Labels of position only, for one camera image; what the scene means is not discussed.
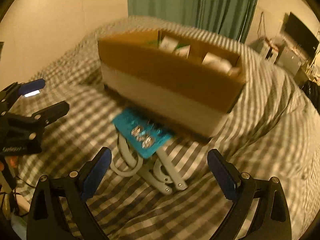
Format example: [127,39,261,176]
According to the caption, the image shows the silver mini fridge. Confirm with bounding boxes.
[276,46,302,77]

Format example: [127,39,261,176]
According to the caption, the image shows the beige tape roll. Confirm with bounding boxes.
[202,53,232,74]

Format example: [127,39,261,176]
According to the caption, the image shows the green white medicine box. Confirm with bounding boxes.
[147,36,190,59]

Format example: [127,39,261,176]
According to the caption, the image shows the white smartphone lit screen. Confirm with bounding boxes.
[24,90,40,98]

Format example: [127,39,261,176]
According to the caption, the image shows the brown cardboard box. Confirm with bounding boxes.
[98,29,246,138]

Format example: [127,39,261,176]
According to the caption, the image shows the teal curtain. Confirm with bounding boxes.
[127,0,258,43]

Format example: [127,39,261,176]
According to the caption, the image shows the grey checkered bed duvet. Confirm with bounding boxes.
[12,16,319,239]

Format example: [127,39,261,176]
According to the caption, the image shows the white drawer cabinet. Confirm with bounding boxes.
[252,37,279,64]

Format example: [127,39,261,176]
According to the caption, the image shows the black wall television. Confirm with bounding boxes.
[284,12,319,59]

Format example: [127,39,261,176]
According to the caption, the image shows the black backpack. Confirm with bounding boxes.
[301,80,320,111]

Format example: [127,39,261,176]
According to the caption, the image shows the blue pill blister pack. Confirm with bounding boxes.
[112,108,174,159]

